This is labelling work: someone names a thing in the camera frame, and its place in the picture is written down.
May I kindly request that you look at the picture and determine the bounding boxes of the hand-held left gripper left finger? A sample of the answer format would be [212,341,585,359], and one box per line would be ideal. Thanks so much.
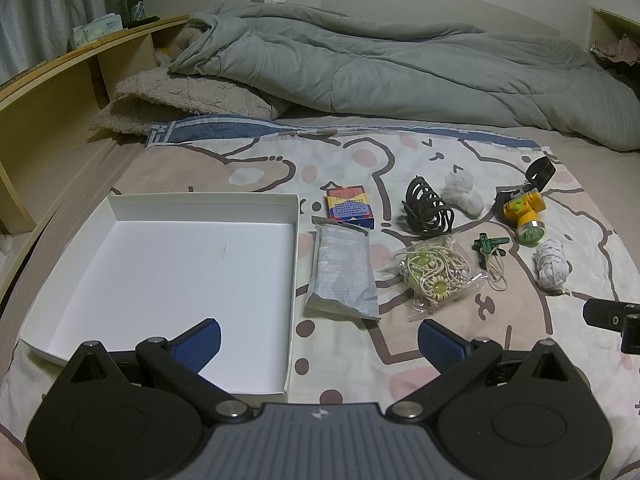
[47,318,255,423]

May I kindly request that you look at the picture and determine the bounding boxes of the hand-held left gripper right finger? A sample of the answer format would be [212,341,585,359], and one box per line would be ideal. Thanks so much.
[387,318,591,420]

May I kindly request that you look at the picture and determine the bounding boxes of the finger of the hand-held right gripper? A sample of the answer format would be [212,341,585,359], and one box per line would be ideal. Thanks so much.
[583,299,640,331]

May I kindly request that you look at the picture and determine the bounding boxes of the white cardboard box tray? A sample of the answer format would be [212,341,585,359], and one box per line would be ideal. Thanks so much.
[17,192,301,406]

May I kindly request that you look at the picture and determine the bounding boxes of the clear bag of hair ties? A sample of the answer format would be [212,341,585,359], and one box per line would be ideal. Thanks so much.
[385,235,488,321]

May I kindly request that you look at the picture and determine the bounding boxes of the white patterned cloth ball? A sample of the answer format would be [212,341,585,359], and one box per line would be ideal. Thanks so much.
[532,240,571,291]

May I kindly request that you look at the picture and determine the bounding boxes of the beige rubber band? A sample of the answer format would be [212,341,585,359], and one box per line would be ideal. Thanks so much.
[487,255,510,292]

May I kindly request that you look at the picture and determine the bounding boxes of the green clothes peg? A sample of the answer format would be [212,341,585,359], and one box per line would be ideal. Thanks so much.
[472,234,511,270]

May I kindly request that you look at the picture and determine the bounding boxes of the grey foil packet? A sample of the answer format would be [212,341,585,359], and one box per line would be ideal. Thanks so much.
[304,216,382,321]

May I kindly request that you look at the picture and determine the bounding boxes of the yellow headlamp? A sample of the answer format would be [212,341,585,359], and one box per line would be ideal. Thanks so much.
[495,157,556,246]

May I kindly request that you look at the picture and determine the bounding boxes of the dark hair claw clip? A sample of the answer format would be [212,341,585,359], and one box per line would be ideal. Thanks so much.
[401,176,453,236]

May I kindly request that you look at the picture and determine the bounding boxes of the white cloth bundle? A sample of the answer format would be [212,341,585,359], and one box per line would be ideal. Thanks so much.
[442,170,485,216]

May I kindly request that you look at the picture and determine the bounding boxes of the colourful card box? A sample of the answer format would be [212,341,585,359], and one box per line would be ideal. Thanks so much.
[325,186,376,231]

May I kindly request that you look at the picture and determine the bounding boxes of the bear printed blanket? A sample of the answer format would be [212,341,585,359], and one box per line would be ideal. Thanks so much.
[0,114,640,480]

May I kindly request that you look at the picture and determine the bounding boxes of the beige bed mattress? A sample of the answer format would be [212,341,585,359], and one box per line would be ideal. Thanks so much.
[50,119,640,411]

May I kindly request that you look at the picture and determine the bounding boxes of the beige fluffy blanket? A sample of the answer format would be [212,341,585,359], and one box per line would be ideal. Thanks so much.
[90,67,291,136]

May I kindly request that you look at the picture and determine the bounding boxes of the pink cloth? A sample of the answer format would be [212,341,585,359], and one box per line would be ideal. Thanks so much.
[591,34,640,67]

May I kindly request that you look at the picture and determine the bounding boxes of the wooden headboard shelf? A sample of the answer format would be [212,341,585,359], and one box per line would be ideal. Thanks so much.
[0,14,191,235]

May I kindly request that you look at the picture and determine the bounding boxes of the grey duvet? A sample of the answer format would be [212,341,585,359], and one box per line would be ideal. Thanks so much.
[167,2,640,151]

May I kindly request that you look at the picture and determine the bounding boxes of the wooden side shelf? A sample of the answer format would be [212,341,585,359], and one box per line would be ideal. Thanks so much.
[587,6,640,81]

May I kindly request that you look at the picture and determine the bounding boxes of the tissue pack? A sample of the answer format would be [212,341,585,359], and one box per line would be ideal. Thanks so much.
[70,11,124,51]

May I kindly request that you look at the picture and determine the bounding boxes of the white headboard panel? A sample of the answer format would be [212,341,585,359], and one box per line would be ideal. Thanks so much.
[320,0,561,38]

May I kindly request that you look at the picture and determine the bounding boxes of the green glass bottle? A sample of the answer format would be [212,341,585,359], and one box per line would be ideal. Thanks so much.
[125,0,147,29]

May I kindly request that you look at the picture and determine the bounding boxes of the grey curtain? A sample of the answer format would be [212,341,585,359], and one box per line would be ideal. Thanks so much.
[0,0,132,86]

